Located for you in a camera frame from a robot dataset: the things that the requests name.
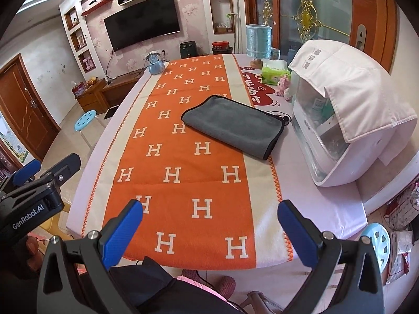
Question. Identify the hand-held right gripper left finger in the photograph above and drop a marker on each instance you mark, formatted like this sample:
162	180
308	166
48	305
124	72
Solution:
120	235

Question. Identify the small wooden stand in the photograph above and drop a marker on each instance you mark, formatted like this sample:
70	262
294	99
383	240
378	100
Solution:
257	62

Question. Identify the wooden television cabinet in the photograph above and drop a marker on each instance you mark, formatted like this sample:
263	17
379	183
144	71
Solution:
98	95

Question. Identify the glass door with gold ornament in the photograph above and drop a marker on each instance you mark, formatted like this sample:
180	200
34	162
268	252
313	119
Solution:
311	9

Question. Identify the white cloth appliance cover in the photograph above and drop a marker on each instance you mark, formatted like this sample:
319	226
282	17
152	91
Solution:
353	81

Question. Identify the printed plastic bag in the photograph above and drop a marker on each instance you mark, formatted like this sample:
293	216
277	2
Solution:
402	206

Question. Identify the blue round humidifier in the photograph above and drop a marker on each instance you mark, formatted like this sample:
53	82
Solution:
154	64

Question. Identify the pale cartoon print tablecloth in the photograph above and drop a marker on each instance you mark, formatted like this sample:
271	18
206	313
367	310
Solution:
327	209

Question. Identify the black floor mat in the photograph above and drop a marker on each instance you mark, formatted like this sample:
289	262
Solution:
112	112

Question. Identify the pink slipper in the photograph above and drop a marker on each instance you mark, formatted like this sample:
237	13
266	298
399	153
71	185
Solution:
226	284

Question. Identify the light blue cylindrical container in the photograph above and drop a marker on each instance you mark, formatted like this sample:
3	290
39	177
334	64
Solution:
258	41

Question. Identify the black wall television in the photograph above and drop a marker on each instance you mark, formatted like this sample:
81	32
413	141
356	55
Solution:
142	21

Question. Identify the orange patterned blanket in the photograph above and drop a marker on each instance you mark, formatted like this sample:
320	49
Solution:
183	176

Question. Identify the red wall shelf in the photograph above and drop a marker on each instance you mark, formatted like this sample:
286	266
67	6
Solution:
96	7

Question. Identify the black air fryer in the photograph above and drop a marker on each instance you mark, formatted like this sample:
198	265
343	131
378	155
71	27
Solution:
186	49

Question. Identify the person's black clothing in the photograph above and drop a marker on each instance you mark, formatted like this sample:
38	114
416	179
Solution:
154	287

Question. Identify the light blue plastic stool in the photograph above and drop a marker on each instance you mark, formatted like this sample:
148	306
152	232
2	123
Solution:
88	119
379	245

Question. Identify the small glass jar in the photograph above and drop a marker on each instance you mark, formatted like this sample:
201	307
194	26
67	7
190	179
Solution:
275	54

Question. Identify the brown wooden door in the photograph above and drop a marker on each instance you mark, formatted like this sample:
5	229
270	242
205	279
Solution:
27	108

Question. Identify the person's left hand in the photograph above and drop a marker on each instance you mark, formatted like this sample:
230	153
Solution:
34	252

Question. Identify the white countertop appliance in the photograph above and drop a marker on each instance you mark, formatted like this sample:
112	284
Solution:
343	166

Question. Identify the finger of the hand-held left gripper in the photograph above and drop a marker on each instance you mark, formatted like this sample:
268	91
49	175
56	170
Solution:
67	164
27	171

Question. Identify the colourful wall poster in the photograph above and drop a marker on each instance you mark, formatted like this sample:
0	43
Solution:
14	144

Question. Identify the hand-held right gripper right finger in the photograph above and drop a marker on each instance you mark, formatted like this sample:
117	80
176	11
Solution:
298	235

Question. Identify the grey towel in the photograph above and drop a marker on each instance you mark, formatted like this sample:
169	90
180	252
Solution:
229	124

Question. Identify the red gift box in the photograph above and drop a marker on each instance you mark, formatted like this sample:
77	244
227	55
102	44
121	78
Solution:
78	90

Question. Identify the white paper bag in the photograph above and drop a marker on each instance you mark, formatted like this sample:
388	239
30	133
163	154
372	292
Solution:
399	255

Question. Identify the red lidded container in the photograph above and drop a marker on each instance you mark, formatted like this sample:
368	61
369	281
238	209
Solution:
222	47

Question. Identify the orange wooden door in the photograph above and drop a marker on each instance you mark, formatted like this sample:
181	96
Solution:
376	6

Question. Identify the pink toy figure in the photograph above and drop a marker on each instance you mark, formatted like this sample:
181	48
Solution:
284	85

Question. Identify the green tissue pack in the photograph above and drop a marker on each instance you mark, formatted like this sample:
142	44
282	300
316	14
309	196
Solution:
274	72

